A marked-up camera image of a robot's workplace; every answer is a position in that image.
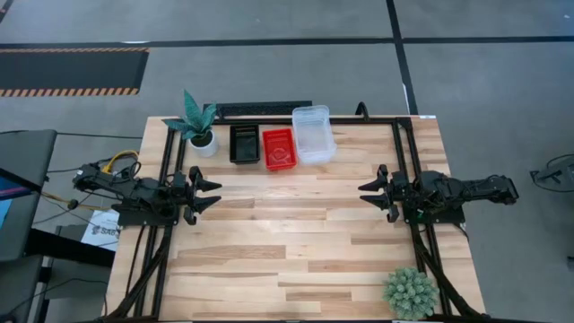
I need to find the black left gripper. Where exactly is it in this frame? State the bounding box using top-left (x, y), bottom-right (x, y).
top-left (171, 164), bottom-right (224, 227)

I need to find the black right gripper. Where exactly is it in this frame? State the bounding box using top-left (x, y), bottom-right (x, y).
top-left (356, 163), bottom-right (413, 224)

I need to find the black slotted plastic basket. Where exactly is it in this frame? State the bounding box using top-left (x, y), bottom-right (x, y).
top-left (229, 123), bottom-right (263, 166)

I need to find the red slotted plastic basket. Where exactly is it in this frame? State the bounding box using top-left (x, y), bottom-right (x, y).
top-left (261, 127), bottom-right (299, 173)

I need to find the green plant in white pot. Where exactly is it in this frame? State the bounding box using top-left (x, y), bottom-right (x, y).
top-left (161, 89), bottom-right (222, 159)

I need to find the clear plastic container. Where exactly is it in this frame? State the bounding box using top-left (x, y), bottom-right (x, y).
top-left (291, 104), bottom-right (338, 166)

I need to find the round green succulent plant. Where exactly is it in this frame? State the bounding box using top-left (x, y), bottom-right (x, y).
top-left (382, 266), bottom-right (440, 321)

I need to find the white printed paper sheet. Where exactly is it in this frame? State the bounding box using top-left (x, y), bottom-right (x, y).
top-left (80, 208), bottom-right (122, 252)

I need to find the black desk beam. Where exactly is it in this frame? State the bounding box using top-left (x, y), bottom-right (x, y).
top-left (24, 227), bottom-right (117, 269)

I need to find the black tripod base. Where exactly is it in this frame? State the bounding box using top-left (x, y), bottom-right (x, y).
top-left (529, 154), bottom-right (574, 195)

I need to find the black hazard-striped floor mat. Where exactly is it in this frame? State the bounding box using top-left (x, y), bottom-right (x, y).
top-left (0, 47), bottom-right (151, 98)

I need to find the grey desk surface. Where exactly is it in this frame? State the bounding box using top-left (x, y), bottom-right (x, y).
top-left (0, 128), bottom-right (58, 264)
top-left (0, 254), bottom-right (46, 323)

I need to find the blue screen monitor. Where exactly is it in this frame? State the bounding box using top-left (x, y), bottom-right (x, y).
top-left (0, 168), bottom-right (44, 230)

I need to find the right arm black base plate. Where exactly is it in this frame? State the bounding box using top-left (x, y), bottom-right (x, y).
top-left (402, 205), bottom-right (466, 225)

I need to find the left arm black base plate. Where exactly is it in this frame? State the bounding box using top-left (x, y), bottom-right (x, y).
top-left (117, 204), bottom-right (179, 228)

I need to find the black aluminium frame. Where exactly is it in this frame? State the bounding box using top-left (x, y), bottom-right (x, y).
top-left (103, 115), bottom-right (490, 322)

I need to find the yellow cable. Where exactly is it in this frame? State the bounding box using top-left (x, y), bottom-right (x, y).
top-left (100, 149), bottom-right (140, 177)

